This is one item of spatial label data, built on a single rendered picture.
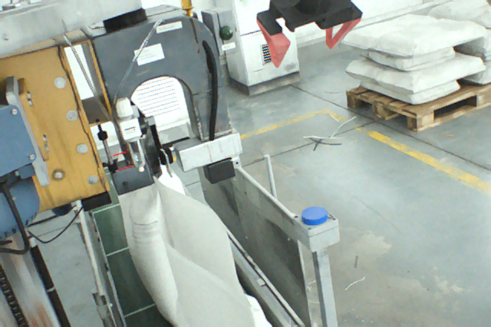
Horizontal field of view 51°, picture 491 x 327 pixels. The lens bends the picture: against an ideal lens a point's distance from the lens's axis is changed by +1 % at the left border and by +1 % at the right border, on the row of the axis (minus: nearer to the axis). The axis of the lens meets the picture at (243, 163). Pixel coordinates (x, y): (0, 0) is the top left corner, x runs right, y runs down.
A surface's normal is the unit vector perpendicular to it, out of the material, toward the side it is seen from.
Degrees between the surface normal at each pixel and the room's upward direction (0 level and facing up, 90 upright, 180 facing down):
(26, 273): 90
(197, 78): 90
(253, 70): 90
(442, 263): 0
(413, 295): 0
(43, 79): 90
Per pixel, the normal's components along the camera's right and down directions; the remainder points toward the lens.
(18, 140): 0.72, 0.17
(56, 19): 0.86, 0.06
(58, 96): 0.38, 0.33
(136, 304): -0.18, -0.89
